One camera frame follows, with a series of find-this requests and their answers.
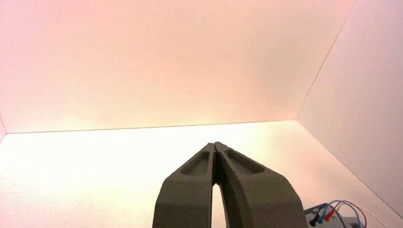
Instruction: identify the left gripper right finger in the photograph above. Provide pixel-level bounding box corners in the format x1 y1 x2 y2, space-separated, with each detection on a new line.
215 142 309 228

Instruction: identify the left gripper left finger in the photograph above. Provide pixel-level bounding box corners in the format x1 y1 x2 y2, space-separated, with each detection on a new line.
152 142 216 228

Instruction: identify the dark blue grey control box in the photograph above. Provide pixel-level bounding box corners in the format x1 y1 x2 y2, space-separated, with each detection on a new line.
304 204 366 228

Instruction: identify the black jumper cable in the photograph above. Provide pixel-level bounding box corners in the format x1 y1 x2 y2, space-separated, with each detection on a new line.
309 204 347 228

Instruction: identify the blue jumper cable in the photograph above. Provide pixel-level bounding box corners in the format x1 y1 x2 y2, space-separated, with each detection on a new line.
317 200 362 228

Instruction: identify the red jumper cable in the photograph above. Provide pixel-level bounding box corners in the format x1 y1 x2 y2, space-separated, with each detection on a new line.
324 200 367 228

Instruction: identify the white cable with green plug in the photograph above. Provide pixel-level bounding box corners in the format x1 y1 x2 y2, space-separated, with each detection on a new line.
330 205 389 228

